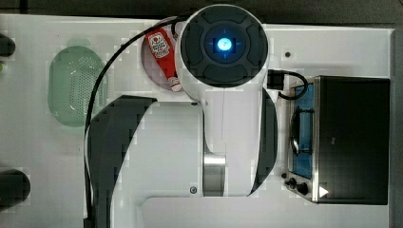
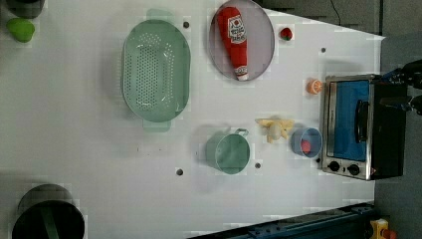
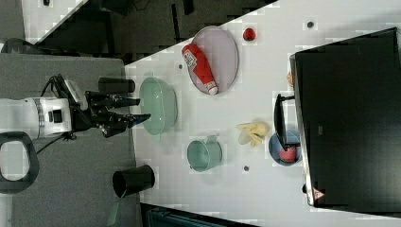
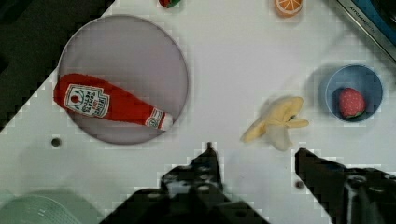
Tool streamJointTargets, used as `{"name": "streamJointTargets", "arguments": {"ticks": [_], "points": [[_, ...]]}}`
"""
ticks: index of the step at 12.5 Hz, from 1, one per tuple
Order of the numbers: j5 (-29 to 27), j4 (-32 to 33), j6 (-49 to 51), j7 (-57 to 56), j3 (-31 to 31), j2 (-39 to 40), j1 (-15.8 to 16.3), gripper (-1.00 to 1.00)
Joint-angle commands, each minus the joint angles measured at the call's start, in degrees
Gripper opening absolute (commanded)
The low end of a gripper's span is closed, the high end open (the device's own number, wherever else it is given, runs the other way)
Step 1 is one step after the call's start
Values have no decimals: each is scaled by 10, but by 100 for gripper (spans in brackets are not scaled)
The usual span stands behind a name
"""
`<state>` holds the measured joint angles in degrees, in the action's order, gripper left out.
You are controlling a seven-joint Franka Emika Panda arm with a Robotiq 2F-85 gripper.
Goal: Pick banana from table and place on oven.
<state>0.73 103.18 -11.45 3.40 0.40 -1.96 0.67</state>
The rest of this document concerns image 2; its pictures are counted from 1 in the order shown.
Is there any blue metal frame rail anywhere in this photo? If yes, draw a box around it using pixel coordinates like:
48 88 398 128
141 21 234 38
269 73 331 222
190 203 379 239

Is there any black cylinder lower left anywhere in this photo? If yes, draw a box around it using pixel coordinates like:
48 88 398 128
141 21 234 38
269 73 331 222
12 184 86 239

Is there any green pepper toy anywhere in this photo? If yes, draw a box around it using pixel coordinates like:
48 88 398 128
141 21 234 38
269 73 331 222
6 18 35 43

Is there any blue cup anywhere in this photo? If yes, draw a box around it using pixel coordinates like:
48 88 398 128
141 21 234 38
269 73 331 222
291 127 322 158

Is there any red strawberry toy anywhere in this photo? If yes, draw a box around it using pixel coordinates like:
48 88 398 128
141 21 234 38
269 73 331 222
280 28 294 41

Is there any red ketchup bottle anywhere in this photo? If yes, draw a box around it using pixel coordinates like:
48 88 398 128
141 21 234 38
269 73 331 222
217 7 249 81

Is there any red fruit in cup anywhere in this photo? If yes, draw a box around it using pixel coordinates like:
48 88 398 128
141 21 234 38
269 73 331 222
301 140 312 153

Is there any green perforated colander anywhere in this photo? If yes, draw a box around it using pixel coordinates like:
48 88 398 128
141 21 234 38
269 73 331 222
121 9 191 132

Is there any black cylinder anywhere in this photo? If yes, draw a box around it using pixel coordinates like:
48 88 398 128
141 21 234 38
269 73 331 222
5 0 46 19
12 184 86 239

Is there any green cup with handle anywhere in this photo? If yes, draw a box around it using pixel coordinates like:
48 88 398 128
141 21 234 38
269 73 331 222
205 128 251 174

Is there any yellow red emergency button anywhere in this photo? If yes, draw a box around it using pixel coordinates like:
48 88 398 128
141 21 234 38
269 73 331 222
370 218 397 239

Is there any peeled banana toy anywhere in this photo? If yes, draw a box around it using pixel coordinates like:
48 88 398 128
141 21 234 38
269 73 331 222
256 119 295 143

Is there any orange slice toy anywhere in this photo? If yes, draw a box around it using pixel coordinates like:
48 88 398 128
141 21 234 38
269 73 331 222
307 79 323 95

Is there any silver black toaster oven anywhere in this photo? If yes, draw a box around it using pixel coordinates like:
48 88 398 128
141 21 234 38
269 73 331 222
321 75 407 180

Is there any black cylinder upper left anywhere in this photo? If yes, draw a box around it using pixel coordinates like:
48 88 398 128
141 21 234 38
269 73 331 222
5 0 46 19

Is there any grey round plate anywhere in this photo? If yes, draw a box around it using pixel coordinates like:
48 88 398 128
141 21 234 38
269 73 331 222
208 0 275 81

